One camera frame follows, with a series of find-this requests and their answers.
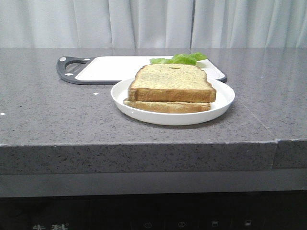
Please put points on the white curtain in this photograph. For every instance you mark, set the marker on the white curtain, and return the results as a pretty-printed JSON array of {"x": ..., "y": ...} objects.
[{"x": 153, "y": 23}]

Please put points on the toasted bread slice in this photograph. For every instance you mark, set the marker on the toasted bread slice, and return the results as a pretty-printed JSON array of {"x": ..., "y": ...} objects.
[
  {"x": 169, "y": 107},
  {"x": 171, "y": 83}
]

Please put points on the white cutting board grey rim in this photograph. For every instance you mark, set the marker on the white cutting board grey rim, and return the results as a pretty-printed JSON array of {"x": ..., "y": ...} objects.
[{"x": 104, "y": 70}]

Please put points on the black appliance control panel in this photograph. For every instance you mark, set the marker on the black appliance control panel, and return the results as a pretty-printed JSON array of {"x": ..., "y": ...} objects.
[{"x": 203, "y": 211}]

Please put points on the white round plate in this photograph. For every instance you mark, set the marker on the white round plate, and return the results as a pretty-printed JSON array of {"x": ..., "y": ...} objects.
[{"x": 224, "y": 97}]

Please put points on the green lettuce leaf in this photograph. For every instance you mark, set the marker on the green lettuce leaf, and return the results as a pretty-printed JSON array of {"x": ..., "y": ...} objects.
[{"x": 188, "y": 59}]

